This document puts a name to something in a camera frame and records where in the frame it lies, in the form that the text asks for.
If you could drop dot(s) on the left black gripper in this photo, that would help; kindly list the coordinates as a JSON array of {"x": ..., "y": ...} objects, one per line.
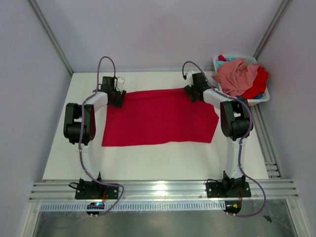
[{"x": 117, "y": 102}]

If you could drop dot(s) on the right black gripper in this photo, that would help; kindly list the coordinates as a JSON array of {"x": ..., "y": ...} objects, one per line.
[{"x": 189, "y": 91}]

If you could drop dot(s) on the crimson red t shirt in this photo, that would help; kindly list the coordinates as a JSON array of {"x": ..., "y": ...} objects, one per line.
[{"x": 157, "y": 117}]

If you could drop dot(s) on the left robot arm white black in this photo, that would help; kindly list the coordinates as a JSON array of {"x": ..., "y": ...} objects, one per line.
[{"x": 80, "y": 129}]

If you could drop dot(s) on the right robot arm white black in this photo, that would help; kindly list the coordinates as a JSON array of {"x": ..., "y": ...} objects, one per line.
[{"x": 236, "y": 124}]

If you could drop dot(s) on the salmon pink t shirt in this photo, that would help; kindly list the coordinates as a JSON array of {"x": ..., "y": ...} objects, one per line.
[{"x": 235, "y": 77}]

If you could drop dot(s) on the white plastic laundry basket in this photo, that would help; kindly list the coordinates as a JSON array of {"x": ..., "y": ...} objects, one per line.
[{"x": 264, "y": 97}]

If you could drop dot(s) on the bright red t shirt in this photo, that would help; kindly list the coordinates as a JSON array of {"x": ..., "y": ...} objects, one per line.
[{"x": 258, "y": 85}]

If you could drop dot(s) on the left controller board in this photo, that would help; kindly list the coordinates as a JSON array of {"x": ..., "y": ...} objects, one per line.
[{"x": 95, "y": 208}]

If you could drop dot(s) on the controller board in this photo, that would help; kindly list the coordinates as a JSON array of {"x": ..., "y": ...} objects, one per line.
[
  {"x": 232, "y": 207},
  {"x": 95, "y": 208}
]

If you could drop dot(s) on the right controller board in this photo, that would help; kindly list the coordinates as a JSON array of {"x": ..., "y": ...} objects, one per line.
[{"x": 232, "y": 207}]

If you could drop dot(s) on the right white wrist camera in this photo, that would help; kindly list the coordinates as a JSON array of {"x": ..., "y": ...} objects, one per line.
[{"x": 189, "y": 77}]

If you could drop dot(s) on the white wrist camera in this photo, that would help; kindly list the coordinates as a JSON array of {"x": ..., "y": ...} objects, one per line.
[
  {"x": 189, "y": 77},
  {"x": 120, "y": 83}
]

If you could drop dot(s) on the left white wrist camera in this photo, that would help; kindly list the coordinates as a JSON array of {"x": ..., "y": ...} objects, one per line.
[{"x": 120, "y": 83}]

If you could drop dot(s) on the aluminium front rail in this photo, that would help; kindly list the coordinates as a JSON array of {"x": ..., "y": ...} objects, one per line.
[{"x": 159, "y": 190}]

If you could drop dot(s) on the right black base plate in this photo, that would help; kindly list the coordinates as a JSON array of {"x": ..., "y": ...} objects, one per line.
[{"x": 228, "y": 188}]

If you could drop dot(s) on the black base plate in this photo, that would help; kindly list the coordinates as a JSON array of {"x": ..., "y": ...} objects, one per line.
[
  {"x": 228, "y": 188},
  {"x": 90, "y": 190}
]

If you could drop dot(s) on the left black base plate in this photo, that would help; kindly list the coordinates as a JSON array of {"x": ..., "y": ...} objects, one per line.
[{"x": 90, "y": 190}]

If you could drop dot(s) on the aluminium side rail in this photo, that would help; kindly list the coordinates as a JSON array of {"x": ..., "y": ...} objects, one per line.
[{"x": 266, "y": 145}]

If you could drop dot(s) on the right corner aluminium post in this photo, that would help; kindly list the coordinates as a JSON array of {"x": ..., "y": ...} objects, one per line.
[{"x": 278, "y": 15}]

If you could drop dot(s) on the corner aluminium post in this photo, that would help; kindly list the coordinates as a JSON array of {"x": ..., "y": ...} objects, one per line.
[
  {"x": 47, "y": 29},
  {"x": 278, "y": 15}
]

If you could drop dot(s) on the left corner aluminium post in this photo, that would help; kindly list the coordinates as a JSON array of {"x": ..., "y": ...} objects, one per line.
[{"x": 47, "y": 29}]

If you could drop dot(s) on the grey slotted cable duct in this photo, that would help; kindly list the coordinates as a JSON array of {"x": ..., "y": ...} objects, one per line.
[{"x": 122, "y": 206}]

